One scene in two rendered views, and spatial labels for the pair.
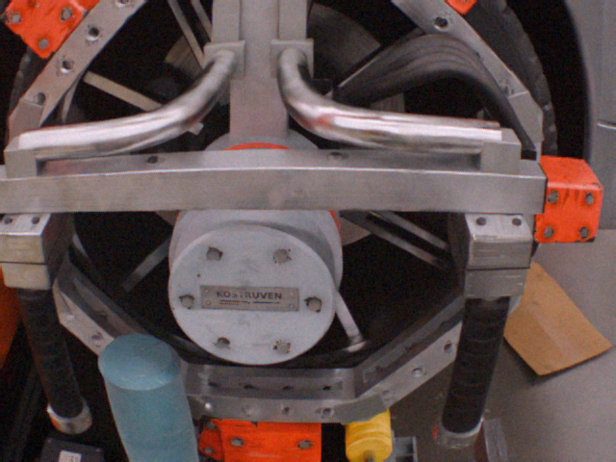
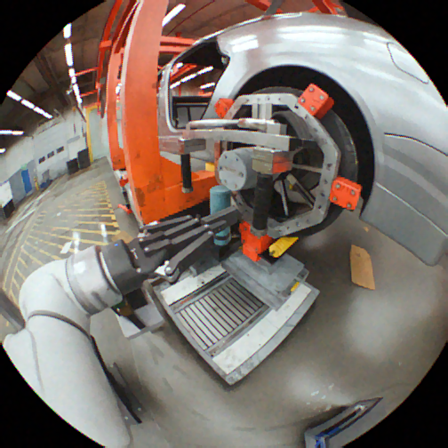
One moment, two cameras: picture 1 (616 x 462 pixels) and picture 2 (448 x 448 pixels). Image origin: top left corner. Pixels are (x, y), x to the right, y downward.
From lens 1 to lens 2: 0.41 m
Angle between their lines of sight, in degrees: 42
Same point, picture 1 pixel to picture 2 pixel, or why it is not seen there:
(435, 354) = (293, 225)
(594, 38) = (380, 149)
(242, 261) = (229, 159)
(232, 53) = not seen: hidden behind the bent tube
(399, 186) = (246, 136)
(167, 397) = (220, 199)
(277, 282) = (236, 166)
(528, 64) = (346, 146)
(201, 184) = (212, 133)
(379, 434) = (278, 246)
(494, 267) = (260, 159)
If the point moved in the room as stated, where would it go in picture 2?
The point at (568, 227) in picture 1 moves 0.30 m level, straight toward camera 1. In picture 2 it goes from (342, 200) to (251, 215)
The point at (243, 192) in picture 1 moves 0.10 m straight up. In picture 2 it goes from (219, 135) to (219, 101)
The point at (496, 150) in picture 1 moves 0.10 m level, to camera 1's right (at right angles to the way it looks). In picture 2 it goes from (271, 125) to (317, 133)
